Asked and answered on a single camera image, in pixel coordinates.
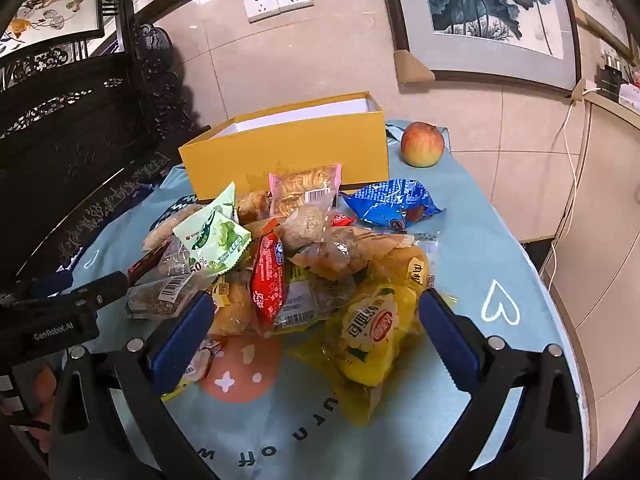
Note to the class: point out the framed ink painting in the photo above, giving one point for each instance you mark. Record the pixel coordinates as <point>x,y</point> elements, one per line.
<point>600,0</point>

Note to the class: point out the red snack packet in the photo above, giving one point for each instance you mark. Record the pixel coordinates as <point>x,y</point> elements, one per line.
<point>269,280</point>

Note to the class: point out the clear grain cake packet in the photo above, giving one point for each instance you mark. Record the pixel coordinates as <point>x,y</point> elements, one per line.
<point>306,221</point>

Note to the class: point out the orange bread packet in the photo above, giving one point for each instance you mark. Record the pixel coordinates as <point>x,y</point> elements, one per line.
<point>231,310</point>

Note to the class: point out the red yellow apple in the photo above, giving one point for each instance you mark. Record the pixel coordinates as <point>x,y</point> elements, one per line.
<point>422,144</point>

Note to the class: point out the person's left hand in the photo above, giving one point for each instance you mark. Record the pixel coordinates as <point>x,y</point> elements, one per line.
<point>42,385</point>

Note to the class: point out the green white snack packet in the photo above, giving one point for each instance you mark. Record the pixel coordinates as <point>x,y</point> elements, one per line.
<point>215,235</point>

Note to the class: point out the clear yellow packet with barcode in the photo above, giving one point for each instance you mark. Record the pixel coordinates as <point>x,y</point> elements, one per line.
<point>307,300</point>

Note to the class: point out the brown bun packet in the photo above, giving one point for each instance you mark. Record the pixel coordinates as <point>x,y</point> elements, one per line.
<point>250,206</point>

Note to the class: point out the small round white packet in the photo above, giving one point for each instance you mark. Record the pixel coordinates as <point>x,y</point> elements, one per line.
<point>200,366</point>

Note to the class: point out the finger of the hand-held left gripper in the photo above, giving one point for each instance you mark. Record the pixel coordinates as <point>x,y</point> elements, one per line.
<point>50,282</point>
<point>100,287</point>

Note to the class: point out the black device on cabinet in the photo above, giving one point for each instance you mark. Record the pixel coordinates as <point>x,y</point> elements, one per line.
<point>611,77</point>

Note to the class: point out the dark brown snack bar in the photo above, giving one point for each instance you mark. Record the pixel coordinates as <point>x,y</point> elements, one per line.
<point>145,263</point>

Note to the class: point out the small yellow snack packet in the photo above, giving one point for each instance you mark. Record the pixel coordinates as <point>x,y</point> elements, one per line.
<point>414,266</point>

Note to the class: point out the blue snack packet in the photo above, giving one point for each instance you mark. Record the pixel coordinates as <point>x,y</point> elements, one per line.
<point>390,202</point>

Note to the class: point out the tan pastry packet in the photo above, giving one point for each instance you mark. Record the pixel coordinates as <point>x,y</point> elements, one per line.
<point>345,252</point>

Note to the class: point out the framed lotus painting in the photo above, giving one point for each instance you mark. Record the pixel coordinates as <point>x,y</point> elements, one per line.
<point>480,5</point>

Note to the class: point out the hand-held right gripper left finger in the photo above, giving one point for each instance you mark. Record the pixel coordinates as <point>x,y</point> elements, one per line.
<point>182,345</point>

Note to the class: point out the light brown biscuit packet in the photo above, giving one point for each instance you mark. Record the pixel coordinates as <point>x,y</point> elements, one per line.
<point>165,226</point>

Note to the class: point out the large yellow bread packet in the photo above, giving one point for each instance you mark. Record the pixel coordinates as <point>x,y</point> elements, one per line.
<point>375,340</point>

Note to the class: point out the light blue printed tablecloth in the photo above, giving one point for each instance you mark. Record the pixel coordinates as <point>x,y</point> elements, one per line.
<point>490,240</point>

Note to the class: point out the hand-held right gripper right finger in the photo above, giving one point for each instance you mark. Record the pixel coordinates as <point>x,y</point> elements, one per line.
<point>450,345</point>

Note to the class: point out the pink edged cracker packet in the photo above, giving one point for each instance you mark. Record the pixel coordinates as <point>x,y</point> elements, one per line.
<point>302,185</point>

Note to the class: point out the yellow cardboard box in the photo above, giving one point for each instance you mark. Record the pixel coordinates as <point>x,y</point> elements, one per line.
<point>280,155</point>

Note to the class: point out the beige cabinet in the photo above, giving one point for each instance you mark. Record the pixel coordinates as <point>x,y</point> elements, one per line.
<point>607,240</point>

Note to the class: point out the red white packet on cabinet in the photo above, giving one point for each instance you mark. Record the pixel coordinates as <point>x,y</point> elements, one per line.
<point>631,91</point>

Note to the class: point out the cardboard corner protector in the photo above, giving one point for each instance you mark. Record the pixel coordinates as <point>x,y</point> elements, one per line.
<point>582,91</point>
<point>412,67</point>

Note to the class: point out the dark carved wooden screen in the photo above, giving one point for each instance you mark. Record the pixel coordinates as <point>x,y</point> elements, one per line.
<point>75,110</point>

